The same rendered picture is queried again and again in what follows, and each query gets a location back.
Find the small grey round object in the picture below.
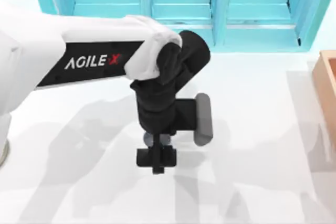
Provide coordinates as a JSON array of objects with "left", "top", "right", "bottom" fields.
[{"left": 142, "top": 132, "right": 172, "bottom": 148}]

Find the light blue rack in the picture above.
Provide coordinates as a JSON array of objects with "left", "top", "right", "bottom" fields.
[{"left": 28, "top": 0, "right": 327, "bottom": 52}]

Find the shallow salmon-coloured box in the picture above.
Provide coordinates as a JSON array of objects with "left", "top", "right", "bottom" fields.
[{"left": 312, "top": 49, "right": 336, "bottom": 165}]

